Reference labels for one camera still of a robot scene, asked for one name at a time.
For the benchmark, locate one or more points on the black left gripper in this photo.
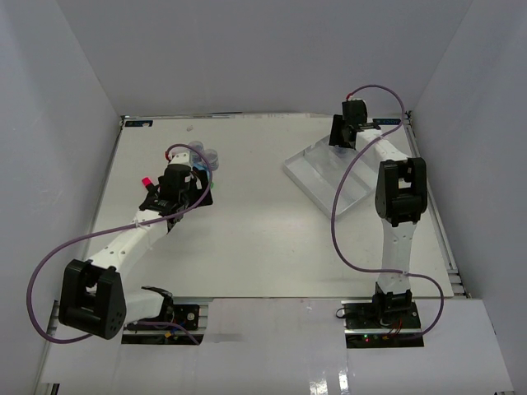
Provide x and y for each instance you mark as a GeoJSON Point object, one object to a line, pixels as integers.
{"type": "Point", "coordinates": [203, 181]}

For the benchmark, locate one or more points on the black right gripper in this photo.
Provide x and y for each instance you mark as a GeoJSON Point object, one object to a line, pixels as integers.
{"type": "Point", "coordinates": [336, 136]}

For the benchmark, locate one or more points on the pink cap black highlighter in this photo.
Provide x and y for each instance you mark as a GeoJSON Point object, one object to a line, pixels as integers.
{"type": "Point", "coordinates": [149, 186]}

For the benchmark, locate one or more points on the clear jar blue clips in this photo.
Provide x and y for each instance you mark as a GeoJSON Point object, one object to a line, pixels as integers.
{"type": "Point", "coordinates": [212, 159]}

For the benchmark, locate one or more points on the clear jar dark clips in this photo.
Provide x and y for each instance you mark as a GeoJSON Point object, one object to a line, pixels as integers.
{"type": "Point", "coordinates": [197, 147]}

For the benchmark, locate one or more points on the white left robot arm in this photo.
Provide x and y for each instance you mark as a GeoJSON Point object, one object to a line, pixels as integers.
{"type": "Point", "coordinates": [93, 299]}

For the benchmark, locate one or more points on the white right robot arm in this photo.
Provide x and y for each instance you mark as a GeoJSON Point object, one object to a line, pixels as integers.
{"type": "Point", "coordinates": [400, 201]}

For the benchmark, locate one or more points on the blue label sticker right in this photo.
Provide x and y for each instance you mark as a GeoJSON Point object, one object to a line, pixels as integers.
{"type": "Point", "coordinates": [387, 121]}

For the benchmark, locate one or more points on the blue label sticker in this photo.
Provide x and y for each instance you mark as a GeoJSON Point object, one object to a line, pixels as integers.
{"type": "Point", "coordinates": [138, 123]}
{"type": "Point", "coordinates": [387, 121]}

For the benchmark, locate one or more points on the white compartment tray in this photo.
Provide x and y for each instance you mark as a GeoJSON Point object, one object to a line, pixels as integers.
{"type": "Point", "coordinates": [317, 171]}

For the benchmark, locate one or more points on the blue label sticker left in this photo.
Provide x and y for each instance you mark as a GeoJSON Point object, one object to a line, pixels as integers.
{"type": "Point", "coordinates": [138, 123]}

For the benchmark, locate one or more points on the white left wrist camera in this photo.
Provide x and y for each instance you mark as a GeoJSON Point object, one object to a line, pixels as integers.
{"type": "Point", "coordinates": [178, 158]}

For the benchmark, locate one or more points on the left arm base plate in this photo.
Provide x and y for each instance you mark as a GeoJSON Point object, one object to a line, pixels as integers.
{"type": "Point", "coordinates": [185, 315]}

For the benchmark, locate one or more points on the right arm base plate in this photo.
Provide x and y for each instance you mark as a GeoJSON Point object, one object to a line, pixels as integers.
{"type": "Point", "coordinates": [362, 317]}

